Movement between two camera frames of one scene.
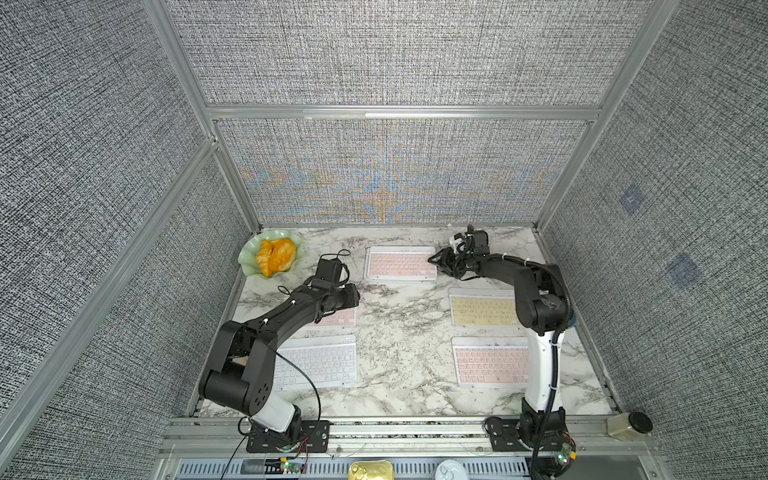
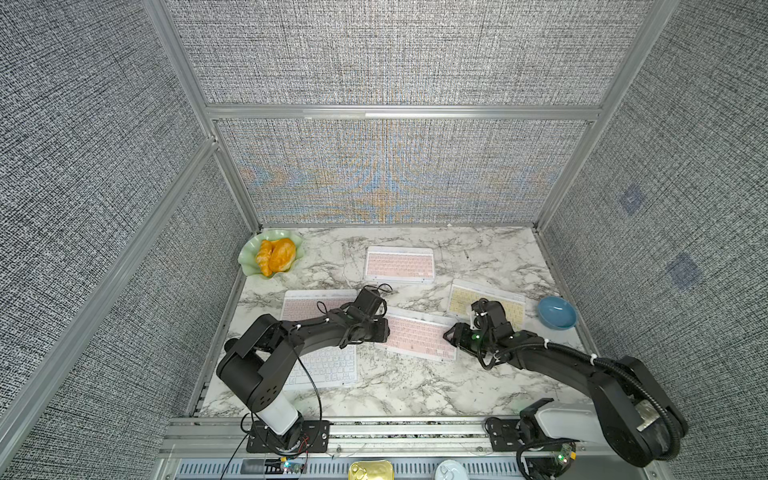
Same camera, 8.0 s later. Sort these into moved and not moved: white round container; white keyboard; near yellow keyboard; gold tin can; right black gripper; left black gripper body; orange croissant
Moved: left black gripper body; right black gripper
Not moved: near yellow keyboard; white round container; white keyboard; orange croissant; gold tin can
